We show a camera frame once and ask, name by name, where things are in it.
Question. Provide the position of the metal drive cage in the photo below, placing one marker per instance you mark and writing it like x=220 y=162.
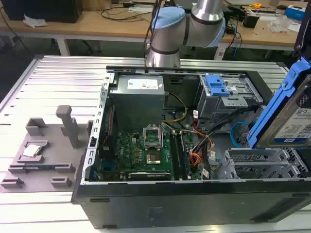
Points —
x=230 y=99

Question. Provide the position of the grey power supply unit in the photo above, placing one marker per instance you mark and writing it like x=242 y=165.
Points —
x=136 y=97

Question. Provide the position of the yellow tape measure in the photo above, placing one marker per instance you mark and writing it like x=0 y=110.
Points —
x=256 y=5

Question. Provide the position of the black computer mouse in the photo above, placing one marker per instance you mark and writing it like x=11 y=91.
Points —
x=281 y=7

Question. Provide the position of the blue plastic drive latch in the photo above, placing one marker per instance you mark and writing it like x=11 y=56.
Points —
x=216 y=85

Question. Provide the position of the CPU socket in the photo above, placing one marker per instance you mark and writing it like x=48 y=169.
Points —
x=153 y=157

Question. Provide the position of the black stepper motor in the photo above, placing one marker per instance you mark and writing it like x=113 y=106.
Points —
x=251 y=20

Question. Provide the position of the black box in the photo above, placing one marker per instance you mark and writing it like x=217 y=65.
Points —
x=41 y=9

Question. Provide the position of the clear plastic bag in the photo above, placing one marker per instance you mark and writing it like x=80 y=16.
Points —
x=279 y=24

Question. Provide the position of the wooden desk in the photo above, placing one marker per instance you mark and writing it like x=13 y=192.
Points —
x=109 y=26

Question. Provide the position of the black open PC case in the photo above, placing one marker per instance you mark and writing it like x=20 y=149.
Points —
x=170 y=206

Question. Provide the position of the green motherboard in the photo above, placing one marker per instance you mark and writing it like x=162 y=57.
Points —
x=128 y=150

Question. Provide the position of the white crumpled paper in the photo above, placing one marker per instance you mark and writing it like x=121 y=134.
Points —
x=34 y=21

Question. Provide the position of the silver CPU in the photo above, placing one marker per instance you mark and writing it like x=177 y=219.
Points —
x=32 y=150

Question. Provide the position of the metal disk bay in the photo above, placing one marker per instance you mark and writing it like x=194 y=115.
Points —
x=252 y=162

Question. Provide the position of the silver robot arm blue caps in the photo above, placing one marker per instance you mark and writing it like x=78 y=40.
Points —
x=167 y=31

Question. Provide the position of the RAM stick in slot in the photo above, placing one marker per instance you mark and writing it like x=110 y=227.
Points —
x=184 y=155

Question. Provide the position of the hard disk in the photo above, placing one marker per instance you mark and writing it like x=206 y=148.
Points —
x=274 y=114

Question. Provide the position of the grey parts rack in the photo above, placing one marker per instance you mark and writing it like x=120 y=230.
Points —
x=46 y=157

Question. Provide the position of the blue cardboard box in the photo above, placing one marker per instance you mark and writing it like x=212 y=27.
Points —
x=295 y=12

